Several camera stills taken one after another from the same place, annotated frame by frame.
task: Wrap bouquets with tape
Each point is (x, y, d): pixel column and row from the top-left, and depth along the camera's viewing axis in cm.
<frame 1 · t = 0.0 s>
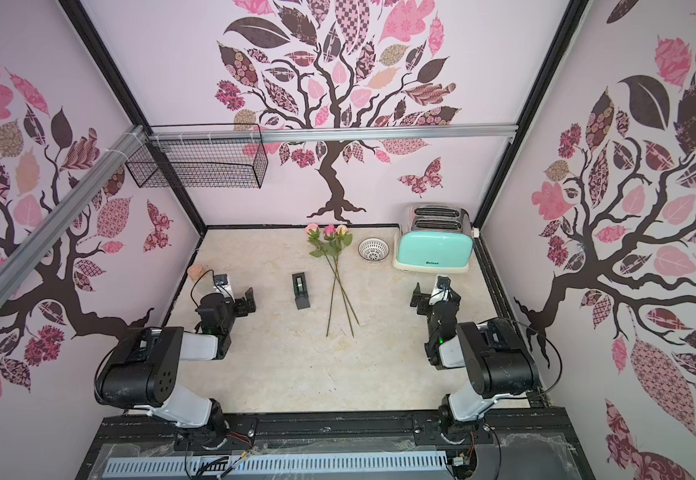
left hand: (237, 294, 95), fingers open
right hand: (434, 283, 91), fingers open
black tape dispenser: (300, 290, 98), point 5 cm above the table
pink rose left: (313, 230, 118), point 4 cm above the table
mint green toaster: (434, 239, 97), point 16 cm above the table
white patterned bowl: (373, 248, 112), point 3 cm above the table
glass jar with cork: (195, 272, 95), point 12 cm above the table

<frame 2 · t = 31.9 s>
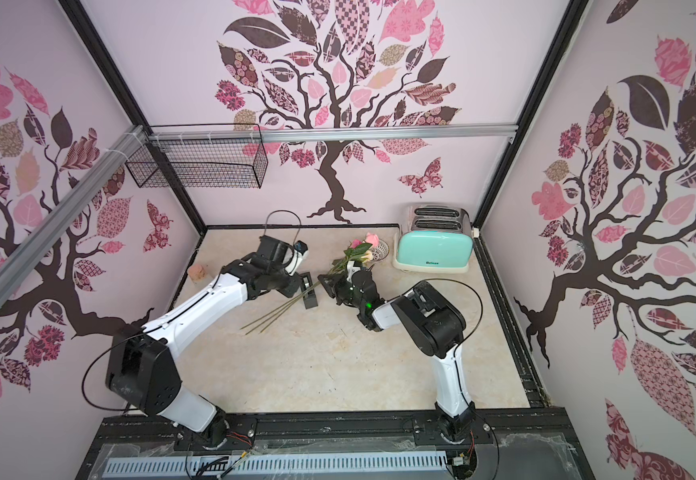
left hand: (292, 282, 86), fingers closed
right hand: (315, 275, 90), fingers closed
pink rose left: (355, 244, 99), point 14 cm above the table
the other named things where they were.

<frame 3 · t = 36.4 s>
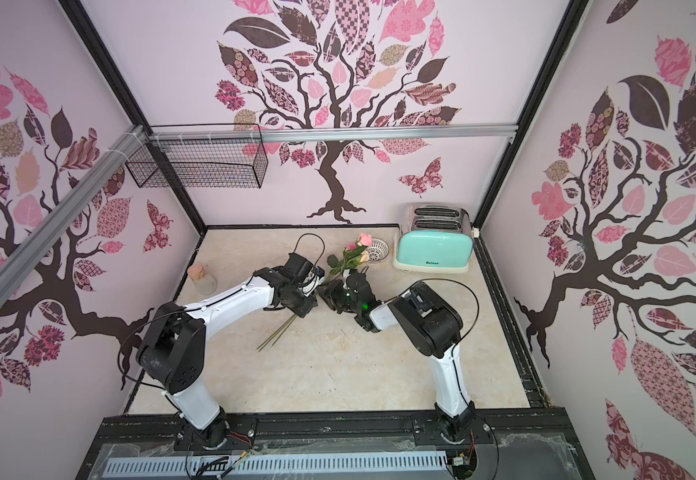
left hand: (303, 308, 90), fingers closed
right hand: (313, 286, 92), fingers open
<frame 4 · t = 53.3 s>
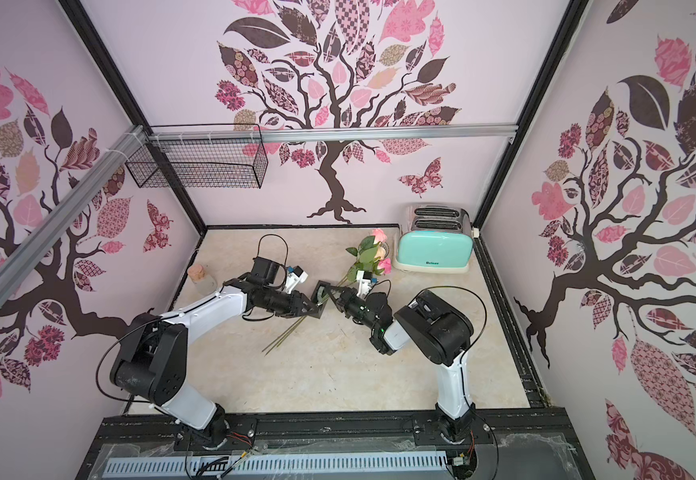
left hand: (313, 316, 85), fingers open
right hand: (323, 287, 85), fingers closed
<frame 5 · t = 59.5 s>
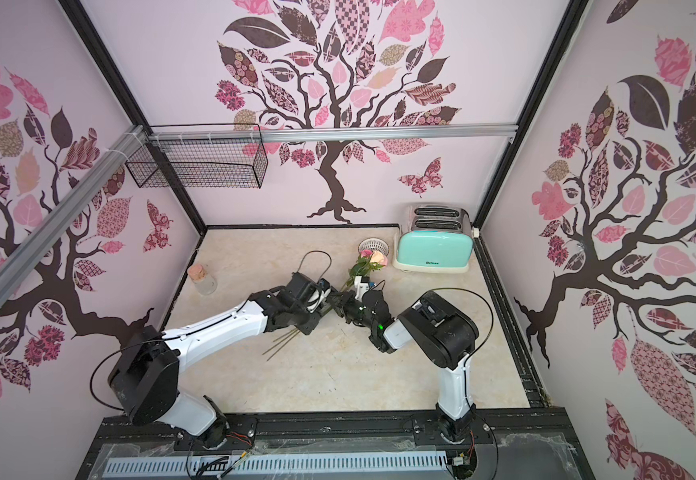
left hand: (310, 320, 86), fingers open
right hand: (323, 293, 87), fingers closed
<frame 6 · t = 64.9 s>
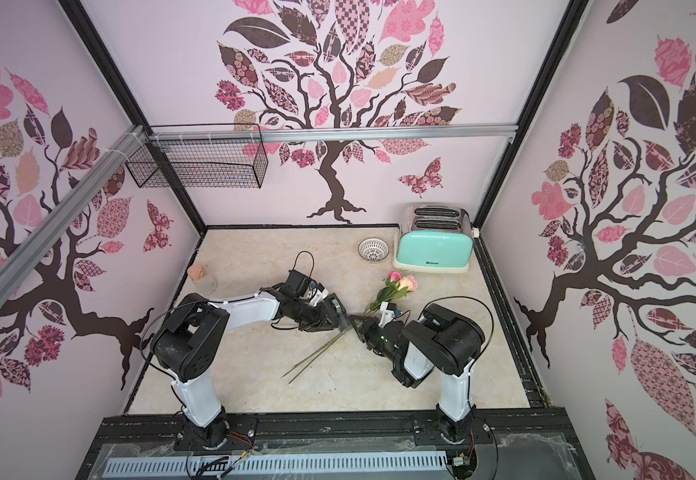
left hand: (334, 330, 89), fingers closed
right hand: (346, 316, 86), fingers closed
